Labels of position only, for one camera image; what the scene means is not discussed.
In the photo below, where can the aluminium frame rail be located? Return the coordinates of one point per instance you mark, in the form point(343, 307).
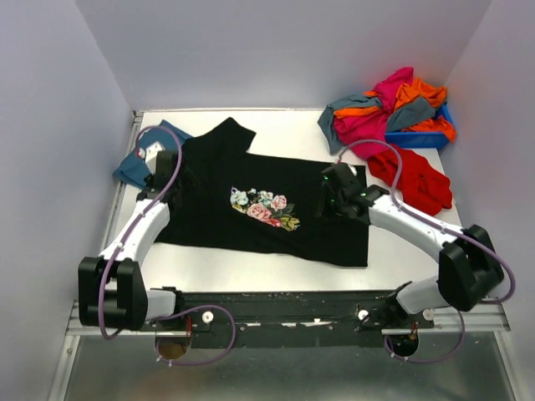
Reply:
point(72, 333)

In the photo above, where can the orange t shirt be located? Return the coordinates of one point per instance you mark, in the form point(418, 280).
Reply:
point(436, 96)

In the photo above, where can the blue plastic bin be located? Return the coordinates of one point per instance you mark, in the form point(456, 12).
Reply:
point(433, 133)

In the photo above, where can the grey blue t shirt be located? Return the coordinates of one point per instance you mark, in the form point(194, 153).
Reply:
point(403, 117)

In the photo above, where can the black t shirt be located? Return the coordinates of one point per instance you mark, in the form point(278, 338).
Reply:
point(260, 203)

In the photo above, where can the folded blue t shirt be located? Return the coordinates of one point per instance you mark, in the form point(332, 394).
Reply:
point(133, 169)

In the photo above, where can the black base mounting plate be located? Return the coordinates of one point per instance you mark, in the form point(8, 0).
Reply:
point(287, 319)

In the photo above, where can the red t shirt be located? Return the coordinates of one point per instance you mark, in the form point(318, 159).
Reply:
point(422, 187)

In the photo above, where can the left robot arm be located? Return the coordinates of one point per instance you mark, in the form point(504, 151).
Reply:
point(111, 289)

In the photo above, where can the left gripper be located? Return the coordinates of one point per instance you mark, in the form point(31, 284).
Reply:
point(190, 180)

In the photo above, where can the magenta t shirt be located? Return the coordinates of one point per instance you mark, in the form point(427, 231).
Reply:
point(364, 117)

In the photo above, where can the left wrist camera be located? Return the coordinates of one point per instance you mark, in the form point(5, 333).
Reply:
point(149, 153)

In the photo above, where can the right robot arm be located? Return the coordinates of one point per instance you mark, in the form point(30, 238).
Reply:
point(468, 268)

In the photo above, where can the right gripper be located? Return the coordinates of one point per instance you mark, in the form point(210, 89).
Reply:
point(323, 209)

